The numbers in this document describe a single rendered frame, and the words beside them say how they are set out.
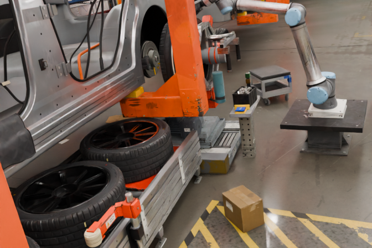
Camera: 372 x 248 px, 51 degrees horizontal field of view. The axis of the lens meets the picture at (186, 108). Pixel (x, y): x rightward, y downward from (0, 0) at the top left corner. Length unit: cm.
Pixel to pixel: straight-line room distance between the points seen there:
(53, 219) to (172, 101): 130
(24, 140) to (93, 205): 47
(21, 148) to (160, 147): 99
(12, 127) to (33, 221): 47
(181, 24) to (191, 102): 57
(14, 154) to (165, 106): 130
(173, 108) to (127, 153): 57
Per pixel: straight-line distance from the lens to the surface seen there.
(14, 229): 137
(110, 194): 217
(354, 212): 272
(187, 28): 275
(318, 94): 307
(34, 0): 230
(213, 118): 366
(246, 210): 246
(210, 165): 315
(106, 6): 1000
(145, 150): 262
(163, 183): 248
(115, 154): 261
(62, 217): 209
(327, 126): 313
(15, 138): 208
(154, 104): 301
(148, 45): 353
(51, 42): 234
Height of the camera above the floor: 155
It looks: 19 degrees down
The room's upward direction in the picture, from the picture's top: 9 degrees counter-clockwise
